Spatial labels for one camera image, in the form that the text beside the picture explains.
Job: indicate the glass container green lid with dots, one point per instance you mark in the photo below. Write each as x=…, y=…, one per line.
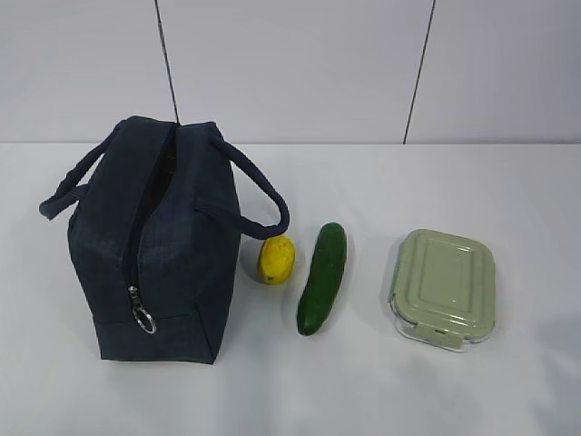
x=443, y=290

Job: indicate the yellow lemon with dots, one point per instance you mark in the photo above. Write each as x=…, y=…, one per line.
x=276, y=260

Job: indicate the navy blue lunch bag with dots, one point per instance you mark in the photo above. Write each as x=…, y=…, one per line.
x=159, y=212

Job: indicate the green cucumber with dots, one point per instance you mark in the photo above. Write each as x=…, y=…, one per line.
x=324, y=280

